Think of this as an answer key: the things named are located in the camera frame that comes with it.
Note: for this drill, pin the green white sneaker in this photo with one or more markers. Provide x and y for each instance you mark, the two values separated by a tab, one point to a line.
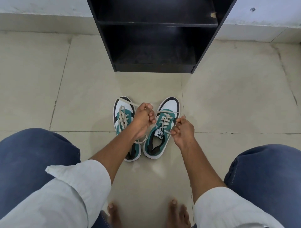
169	103
118	121

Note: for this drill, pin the person's right leg blue jeans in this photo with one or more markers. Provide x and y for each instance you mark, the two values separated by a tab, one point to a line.
268	178

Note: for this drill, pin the person's left leg blue jeans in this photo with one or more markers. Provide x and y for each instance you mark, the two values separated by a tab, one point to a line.
25	159

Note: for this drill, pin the white right shirt sleeve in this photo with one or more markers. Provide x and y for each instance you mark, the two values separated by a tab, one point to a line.
225	211

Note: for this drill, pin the person's left bare foot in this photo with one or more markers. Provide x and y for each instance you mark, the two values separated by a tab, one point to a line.
114	216

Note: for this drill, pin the person's right hand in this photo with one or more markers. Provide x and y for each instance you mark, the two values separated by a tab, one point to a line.
185	133

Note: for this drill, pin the person's left fingers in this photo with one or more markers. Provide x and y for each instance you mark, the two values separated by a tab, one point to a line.
151	115

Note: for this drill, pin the person's leg blue jeans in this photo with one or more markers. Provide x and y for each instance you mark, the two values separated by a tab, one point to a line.
268	178
25	159

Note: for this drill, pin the person's right bare foot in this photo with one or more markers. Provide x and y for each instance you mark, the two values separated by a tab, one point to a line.
180	215

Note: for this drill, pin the white left shirt sleeve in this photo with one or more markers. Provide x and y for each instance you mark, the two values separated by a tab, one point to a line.
65	197

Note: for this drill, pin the beige shoelace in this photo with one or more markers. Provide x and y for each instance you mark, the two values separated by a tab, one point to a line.
166	116
121	113

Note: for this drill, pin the person's right fingers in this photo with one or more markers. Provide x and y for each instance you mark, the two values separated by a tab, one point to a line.
176	128

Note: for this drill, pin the person's left hand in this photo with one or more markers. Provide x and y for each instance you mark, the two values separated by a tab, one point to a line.
140	118

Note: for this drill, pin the person's left forearm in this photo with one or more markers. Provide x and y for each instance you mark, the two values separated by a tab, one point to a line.
115	157

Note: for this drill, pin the person's bare foot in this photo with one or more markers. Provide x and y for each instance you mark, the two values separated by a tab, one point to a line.
114	216
180	215

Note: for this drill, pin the white shirt sleeve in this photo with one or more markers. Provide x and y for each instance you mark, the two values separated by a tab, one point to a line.
65	197
225	211

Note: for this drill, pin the person's right forearm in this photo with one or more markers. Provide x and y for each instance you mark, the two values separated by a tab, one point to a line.
199	171

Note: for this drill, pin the black wooden shelf unit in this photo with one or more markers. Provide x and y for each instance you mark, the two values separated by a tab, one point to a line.
150	51

